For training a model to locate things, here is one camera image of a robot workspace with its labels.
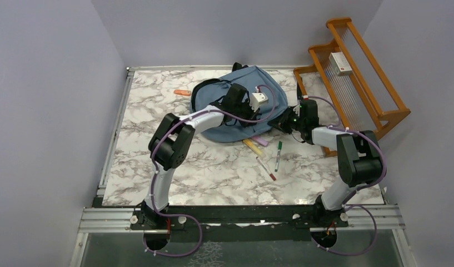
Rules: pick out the red marker pen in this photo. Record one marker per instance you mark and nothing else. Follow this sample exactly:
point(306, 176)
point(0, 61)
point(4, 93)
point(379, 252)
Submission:
point(265, 167)

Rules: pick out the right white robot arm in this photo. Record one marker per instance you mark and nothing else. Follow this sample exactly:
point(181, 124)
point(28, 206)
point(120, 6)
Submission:
point(360, 160)

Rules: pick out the green marker pen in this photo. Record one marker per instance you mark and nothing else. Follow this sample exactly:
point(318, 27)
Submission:
point(278, 156)

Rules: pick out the yellow orange highlighter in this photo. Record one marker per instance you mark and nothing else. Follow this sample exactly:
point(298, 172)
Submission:
point(249, 143)

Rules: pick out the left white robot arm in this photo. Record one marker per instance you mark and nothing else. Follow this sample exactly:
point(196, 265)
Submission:
point(171, 142)

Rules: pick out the black metal base rail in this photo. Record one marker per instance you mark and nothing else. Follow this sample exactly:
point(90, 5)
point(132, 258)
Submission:
point(188, 224)

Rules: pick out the blue student backpack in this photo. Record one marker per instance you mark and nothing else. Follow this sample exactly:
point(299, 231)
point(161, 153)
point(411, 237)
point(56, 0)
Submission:
point(254, 79)

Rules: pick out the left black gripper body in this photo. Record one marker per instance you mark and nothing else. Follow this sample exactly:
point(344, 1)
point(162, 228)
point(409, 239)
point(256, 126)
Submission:
point(244, 110)

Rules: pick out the small white box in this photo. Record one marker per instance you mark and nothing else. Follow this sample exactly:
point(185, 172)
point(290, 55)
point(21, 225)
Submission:
point(339, 64)

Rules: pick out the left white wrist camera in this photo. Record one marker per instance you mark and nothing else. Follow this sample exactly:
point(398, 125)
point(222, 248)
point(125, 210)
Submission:
point(257, 99)

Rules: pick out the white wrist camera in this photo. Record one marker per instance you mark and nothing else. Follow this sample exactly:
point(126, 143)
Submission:
point(257, 99)
point(296, 109)

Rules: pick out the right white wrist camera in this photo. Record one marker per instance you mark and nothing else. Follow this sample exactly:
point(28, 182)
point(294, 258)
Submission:
point(296, 109)

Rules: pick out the pink highlighter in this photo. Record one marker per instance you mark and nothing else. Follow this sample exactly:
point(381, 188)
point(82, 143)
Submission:
point(260, 141)

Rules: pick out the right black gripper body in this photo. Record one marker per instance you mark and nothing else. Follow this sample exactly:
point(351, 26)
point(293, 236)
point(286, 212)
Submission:
point(290, 120)

